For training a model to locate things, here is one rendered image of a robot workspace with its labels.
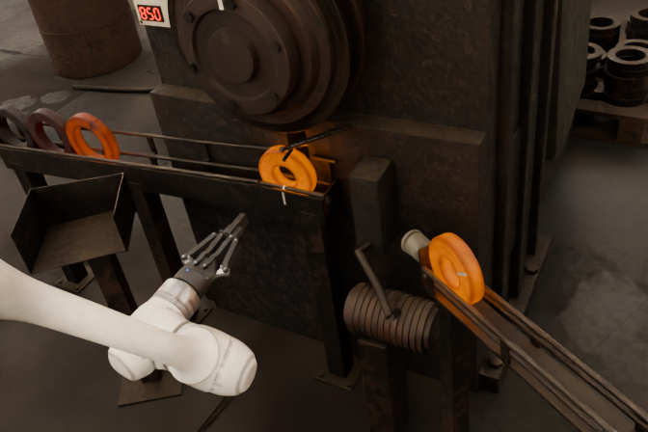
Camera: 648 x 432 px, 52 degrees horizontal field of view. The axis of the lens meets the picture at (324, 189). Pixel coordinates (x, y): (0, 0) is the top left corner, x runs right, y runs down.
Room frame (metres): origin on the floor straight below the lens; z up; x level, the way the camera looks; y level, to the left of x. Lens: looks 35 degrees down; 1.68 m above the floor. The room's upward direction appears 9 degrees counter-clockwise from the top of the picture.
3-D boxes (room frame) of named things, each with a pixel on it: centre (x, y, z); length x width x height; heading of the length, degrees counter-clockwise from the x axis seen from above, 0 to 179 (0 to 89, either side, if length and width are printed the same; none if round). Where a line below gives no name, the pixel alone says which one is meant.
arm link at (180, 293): (1.02, 0.34, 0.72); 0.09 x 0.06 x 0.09; 57
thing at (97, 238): (1.46, 0.67, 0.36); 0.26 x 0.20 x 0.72; 92
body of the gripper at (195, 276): (1.08, 0.30, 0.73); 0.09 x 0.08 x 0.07; 147
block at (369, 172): (1.30, -0.12, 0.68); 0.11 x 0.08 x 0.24; 147
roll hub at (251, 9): (1.33, 0.14, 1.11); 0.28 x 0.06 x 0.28; 57
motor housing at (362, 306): (1.12, -0.12, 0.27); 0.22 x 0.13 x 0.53; 57
